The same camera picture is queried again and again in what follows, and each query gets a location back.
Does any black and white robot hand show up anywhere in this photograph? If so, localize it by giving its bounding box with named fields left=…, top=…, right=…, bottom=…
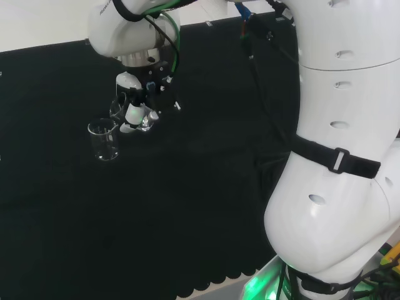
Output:
left=120, top=61, right=183, bottom=134

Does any small clear glass beaker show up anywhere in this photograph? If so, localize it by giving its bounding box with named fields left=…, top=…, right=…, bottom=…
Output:
left=109, top=93, right=156, bottom=133

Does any clear glass beaker with markings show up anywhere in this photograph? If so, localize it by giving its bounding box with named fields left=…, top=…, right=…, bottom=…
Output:
left=87, top=117, right=121, bottom=161

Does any black table cloth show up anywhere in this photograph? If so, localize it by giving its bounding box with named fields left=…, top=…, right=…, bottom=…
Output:
left=0, top=12, right=303, bottom=300

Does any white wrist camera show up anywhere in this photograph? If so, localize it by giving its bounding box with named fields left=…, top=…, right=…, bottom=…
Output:
left=116, top=71, right=143, bottom=95

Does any green cable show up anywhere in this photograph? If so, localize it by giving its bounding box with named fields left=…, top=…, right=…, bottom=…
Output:
left=142, top=8, right=183, bottom=83

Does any black cable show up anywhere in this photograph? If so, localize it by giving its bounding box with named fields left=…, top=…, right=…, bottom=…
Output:
left=239, top=2, right=296, bottom=151

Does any black strap with buckle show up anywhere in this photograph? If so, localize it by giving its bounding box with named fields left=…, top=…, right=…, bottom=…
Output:
left=289, top=133, right=382, bottom=180

